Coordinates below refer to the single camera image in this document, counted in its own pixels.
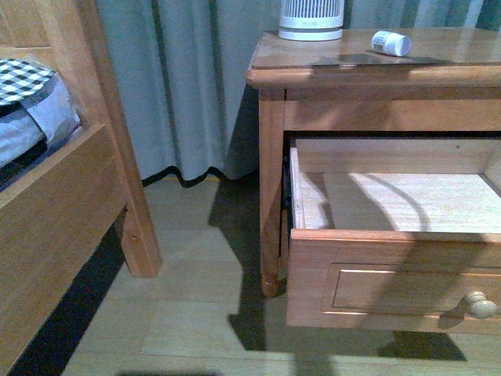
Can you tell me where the wooden drawer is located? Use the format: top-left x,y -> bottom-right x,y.
287,137 -> 500,334

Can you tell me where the white medicine bottle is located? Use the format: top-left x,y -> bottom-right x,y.
371,31 -> 412,57

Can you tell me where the drawer knob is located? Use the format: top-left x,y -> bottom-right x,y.
463,291 -> 500,320

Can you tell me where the grey curtain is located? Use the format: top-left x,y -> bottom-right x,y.
96,0 -> 501,188

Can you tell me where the white cylindrical air purifier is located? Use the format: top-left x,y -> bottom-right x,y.
279,0 -> 344,42

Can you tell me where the checkered bedding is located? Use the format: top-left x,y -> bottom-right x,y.
1,58 -> 83,190

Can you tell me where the wooden nightstand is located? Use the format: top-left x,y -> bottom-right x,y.
246,27 -> 500,298

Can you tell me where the wooden bed frame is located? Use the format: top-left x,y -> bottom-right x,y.
1,1 -> 162,374

